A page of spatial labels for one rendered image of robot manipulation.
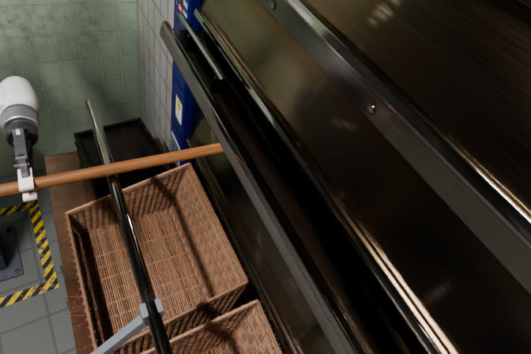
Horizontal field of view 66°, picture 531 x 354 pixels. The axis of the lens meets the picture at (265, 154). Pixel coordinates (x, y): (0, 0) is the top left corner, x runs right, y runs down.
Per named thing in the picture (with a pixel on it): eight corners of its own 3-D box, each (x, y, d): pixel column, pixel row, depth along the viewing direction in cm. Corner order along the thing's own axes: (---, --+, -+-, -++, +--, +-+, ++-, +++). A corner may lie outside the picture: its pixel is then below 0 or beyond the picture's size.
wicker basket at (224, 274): (188, 202, 179) (191, 159, 160) (240, 319, 147) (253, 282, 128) (68, 235, 158) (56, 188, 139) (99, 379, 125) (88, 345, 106)
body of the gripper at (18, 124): (33, 116, 109) (36, 138, 104) (39, 139, 115) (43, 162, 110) (1, 120, 106) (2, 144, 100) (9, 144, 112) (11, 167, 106)
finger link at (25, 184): (32, 168, 100) (31, 167, 100) (34, 189, 96) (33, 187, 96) (17, 171, 99) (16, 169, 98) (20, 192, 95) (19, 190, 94)
